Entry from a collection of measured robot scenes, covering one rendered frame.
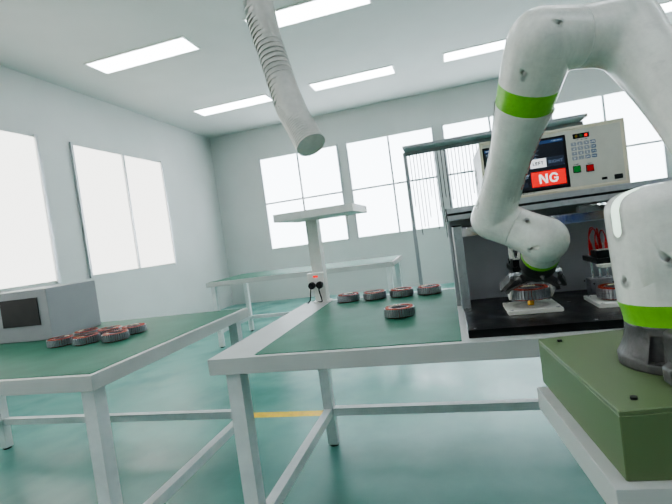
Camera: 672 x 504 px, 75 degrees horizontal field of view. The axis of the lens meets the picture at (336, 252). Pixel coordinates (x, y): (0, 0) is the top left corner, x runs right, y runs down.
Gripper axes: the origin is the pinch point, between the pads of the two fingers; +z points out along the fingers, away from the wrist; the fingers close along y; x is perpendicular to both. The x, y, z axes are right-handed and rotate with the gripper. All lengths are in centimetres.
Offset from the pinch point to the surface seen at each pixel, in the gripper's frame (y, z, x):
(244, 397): 90, -8, 29
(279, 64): 99, 12, -148
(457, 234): 19.1, -1.6, -22.2
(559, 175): -15.0, -5.8, -36.8
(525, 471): 3, 80, 49
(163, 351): 133, 5, 9
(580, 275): -20.8, 22.3, -12.6
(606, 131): -30, -11, -47
